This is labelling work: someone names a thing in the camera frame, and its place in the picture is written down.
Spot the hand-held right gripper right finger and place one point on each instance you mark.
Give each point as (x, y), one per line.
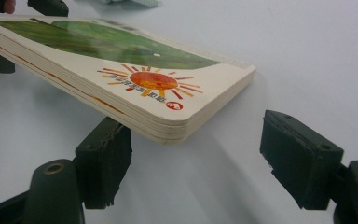
(298, 161)

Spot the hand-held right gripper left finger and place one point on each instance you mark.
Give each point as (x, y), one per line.
(104, 165)

